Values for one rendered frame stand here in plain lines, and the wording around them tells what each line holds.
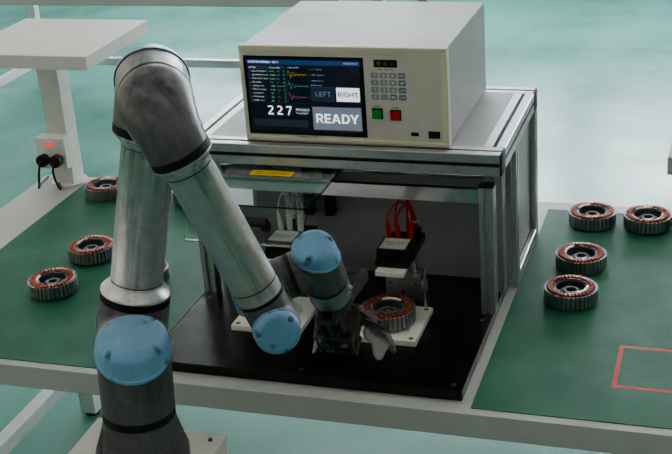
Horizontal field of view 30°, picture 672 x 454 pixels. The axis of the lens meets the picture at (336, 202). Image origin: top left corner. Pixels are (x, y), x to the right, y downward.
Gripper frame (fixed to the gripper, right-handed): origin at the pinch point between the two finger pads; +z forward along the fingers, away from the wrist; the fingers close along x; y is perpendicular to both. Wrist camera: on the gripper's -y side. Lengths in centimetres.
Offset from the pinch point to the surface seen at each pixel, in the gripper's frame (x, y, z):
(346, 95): -10, -48, -15
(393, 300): 0.3, -19.7, 14.7
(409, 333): 5.4, -11.7, 13.8
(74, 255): -83, -32, 26
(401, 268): 2.0, -24.2, 9.6
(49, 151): -113, -74, 40
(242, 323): -29.6, -9.9, 12.7
